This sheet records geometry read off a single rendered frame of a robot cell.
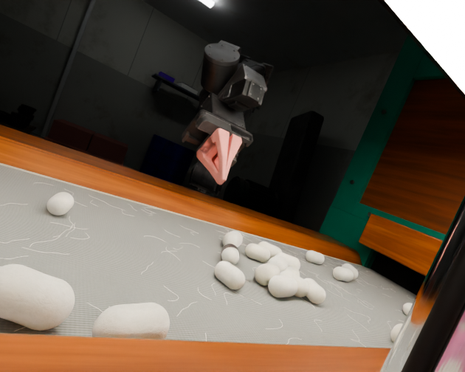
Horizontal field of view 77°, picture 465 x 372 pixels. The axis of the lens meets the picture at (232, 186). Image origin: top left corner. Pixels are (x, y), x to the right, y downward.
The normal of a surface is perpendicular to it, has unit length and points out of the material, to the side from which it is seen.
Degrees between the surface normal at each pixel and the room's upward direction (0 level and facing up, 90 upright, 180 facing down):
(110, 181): 45
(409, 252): 90
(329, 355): 0
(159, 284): 0
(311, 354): 0
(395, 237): 90
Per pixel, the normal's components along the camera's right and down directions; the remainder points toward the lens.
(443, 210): -0.80, -0.30
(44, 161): 0.59, -0.47
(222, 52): 0.18, -0.62
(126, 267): 0.39, -0.92
